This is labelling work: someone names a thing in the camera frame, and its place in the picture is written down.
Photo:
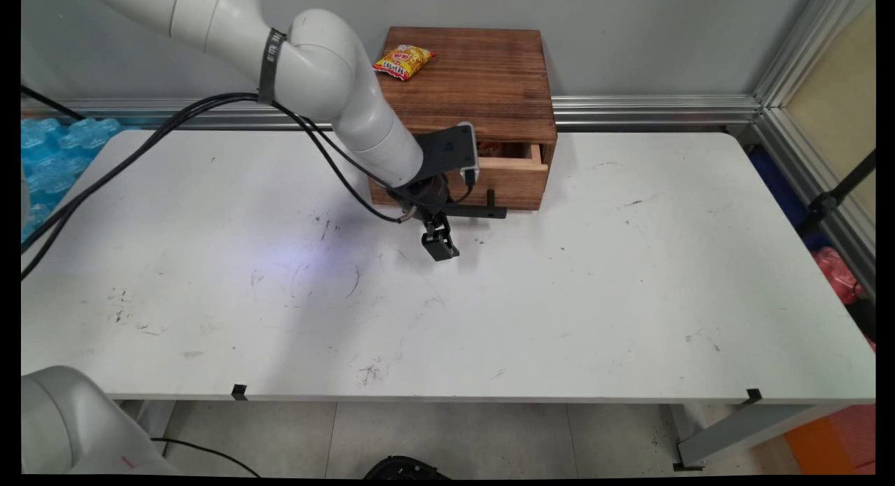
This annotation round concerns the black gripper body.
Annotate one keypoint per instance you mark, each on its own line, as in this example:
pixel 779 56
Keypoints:
pixel 428 196

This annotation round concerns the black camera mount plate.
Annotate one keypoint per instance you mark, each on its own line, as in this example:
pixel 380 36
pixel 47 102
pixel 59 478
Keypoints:
pixel 442 154

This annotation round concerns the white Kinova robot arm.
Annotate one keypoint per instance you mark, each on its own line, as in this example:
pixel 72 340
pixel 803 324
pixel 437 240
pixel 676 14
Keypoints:
pixel 328 66

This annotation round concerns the red plastic bag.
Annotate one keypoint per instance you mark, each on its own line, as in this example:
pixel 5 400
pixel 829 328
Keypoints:
pixel 835 273

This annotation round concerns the dark blue bag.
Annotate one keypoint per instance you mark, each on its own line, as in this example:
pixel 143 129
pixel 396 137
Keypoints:
pixel 779 185

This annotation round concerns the brown wooden drawer cabinet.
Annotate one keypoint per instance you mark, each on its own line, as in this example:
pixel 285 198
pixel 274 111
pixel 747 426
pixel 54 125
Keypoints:
pixel 482 80

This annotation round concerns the blue bubble wrap sheet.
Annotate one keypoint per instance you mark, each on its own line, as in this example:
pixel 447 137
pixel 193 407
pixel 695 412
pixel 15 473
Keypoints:
pixel 52 164

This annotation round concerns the horizontal aluminium frame rail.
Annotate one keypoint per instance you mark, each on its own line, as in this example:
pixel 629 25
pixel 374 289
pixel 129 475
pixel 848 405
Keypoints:
pixel 629 112

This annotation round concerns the black round floor object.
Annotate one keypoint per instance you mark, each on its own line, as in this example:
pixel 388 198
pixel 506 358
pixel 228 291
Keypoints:
pixel 405 468

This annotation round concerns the grey table leg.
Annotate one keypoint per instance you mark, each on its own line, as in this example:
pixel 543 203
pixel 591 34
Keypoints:
pixel 748 433

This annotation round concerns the yellow red snack packet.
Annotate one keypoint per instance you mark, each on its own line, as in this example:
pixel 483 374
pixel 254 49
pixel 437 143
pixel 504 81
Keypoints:
pixel 403 61

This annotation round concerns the black tripod leg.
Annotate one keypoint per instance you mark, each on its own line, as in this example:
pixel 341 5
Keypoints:
pixel 839 189

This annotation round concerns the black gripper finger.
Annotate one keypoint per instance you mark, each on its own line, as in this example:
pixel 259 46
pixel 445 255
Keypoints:
pixel 432 241
pixel 449 242

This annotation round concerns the white table leg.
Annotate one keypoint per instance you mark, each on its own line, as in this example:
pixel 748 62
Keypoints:
pixel 147 419

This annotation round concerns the aluminium corner frame post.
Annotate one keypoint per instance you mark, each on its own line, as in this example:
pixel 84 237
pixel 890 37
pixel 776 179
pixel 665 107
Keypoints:
pixel 797 94

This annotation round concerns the black tape strip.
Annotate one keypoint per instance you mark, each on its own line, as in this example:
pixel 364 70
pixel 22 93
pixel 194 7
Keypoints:
pixel 240 392
pixel 752 396

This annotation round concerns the orange box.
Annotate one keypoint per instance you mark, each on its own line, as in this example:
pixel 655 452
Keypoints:
pixel 835 440

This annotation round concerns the reddish brown snack packet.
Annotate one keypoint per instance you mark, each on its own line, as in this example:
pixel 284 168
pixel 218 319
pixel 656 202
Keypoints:
pixel 500 150

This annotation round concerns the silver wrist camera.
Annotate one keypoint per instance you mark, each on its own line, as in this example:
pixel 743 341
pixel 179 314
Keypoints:
pixel 470 154

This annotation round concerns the white robot base link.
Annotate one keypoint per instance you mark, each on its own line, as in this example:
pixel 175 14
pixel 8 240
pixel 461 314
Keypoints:
pixel 66 423

